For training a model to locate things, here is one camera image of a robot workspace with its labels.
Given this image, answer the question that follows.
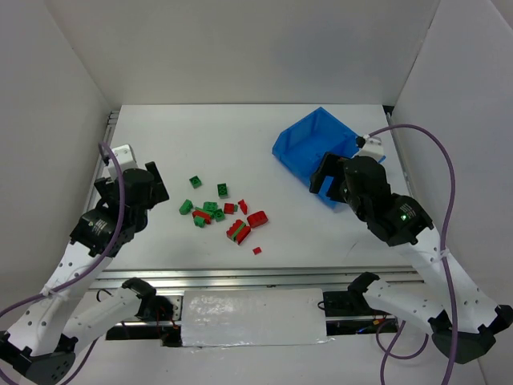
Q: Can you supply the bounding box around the green square lego brick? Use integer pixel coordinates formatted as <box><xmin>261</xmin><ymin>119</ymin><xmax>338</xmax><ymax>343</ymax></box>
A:
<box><xmin>189</xmin><ymin>176</ymin><xmax>202</xmax><ymax>188</ymax></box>

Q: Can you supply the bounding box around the purple cable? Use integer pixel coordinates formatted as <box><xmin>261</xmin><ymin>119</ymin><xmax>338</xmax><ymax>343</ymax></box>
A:
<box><xmin>362</xmin><ymin>124</ymin><xmax>458</xmax><ymax>385</ymax></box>
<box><xmin>0</xmin><ymin>140</ymin><xmax>129</xmax><ymax>322</ymax></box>

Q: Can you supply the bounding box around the green curved lego brick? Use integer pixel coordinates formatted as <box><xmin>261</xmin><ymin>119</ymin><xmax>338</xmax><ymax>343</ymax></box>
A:
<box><xmin>179</xmin><ymin>199</ymin><xmax>194</xmax><ymax>215</ymax></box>

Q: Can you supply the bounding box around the green two-by-two lego brick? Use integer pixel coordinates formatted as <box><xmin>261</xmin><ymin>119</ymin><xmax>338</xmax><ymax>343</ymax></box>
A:
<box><xmin>216</xmin><ymin>183</ymin><xmax>229</xmax><ymax>199</ymax></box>

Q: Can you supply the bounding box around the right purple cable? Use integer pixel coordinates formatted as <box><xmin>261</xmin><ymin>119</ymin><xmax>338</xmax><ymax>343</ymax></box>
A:
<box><xmin>362</xmin><ymin>124</ymin><xmax>458</xmax><ymax>385</ymax></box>

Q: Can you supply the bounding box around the small red irregular lego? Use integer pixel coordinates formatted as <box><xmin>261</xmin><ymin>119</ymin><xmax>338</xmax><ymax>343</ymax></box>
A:
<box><xmin>238</xmin><ymin>200</ymin><xmax>248</xmax><ymax>215</ymax></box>

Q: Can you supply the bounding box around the aluminium front rail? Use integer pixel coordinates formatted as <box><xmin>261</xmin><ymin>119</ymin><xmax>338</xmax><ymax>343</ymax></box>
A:
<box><xmin>90</xmin><ymin>266</ymin><xmax>423</xmax><ymax>290</ymax></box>

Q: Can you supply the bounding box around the red rounded lego brick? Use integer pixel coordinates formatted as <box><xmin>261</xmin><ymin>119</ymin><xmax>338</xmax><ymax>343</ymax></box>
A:
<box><xmin>247</xmin><ymin>210</ymin><xmax>269</xmax><ymax>229</ymax></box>

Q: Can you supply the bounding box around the blue plastic bin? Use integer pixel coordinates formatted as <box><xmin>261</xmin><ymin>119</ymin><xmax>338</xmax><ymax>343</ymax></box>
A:
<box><xmin>273</xmin><ymin>107</ymin><xmax>394</xmax><ymax>221</ymax></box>

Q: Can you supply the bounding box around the red green red stack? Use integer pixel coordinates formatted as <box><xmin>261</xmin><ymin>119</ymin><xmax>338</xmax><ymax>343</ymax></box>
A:
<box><xmin>226</xmin><ymin>219</ymin><xmax>252</xmax><ymax>245</ymax></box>

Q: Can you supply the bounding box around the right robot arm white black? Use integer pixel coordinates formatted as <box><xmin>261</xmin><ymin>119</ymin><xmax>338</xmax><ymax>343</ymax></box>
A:
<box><xmin>309</xmin><ymin>152</ymin><xmax>512</xmax><ymax>364</ymax></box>

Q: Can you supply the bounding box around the aluminium rail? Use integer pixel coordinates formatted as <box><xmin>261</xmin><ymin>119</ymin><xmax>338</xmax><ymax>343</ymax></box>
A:
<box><xmin>384</xmin><ymin>106</ymin><xmax>413</xmax><ymax>196</ymax></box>
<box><xmin>90</xmin><ymin>266</ymin><xmax>423</xmax><ymax>290</ymax></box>
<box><xmin>87</xmin><ymin>110</ymin><xmax>120</xmax><ymax>209</ymax></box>

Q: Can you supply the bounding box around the green red lego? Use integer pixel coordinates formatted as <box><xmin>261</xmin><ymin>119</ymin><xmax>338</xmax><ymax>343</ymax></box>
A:
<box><xmin>192</xmin><ymin>208</ymin><xmax>213</xmax><ymax>228</ymax></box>

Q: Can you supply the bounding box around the green hollow square brick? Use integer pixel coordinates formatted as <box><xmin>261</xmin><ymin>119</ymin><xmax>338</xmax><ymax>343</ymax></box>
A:
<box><xmin>213</xmin><ymin>209</ymin><xmax>225</xmax><ymax>222</ymax></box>

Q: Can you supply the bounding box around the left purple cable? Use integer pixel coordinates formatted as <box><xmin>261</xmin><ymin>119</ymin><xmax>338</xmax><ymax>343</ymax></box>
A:
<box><xmin>0</xmin><ymin>140</ymin><xmax>129</xmax><ymax>322</ymax></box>

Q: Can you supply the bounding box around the red square lego brick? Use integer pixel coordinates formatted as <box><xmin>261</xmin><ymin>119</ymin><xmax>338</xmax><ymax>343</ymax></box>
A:
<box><xmin>224</xmin><ymin>203</ymin><xmax>237</xmax><ymax>215</ymax></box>

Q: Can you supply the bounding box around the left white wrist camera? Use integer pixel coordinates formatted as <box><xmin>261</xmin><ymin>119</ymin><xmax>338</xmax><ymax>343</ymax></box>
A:
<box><xmin>107</xmin><ymin>144</ymin><xmax>139</xmax><ymax>180</ymax></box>

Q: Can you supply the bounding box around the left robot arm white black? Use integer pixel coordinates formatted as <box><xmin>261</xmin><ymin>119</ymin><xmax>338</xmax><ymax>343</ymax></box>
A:
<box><xmin>1</xmin><ymin>162</ymin><xmax>175</xmax><ymax>384</ymax></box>

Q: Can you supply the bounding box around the aluminium right rail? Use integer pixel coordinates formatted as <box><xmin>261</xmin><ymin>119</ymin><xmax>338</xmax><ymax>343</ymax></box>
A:
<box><xmin>384</xmin><ymin>106</ymin><xmax>413</xmax><ymax>196</ymax></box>

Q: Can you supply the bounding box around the aluminium left rail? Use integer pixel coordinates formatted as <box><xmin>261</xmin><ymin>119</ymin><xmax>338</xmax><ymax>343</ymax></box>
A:
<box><xmin>87</xmin><ymin>110</ymin><xmax>120</xmax><ymax>209</ymax></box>

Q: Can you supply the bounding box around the green curved four-stud brick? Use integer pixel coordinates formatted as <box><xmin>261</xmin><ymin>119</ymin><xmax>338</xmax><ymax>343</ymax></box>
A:
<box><xmin>203</xmin><ymin>201</ymin><xmax>218</xmax><ymax>213</ymax></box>

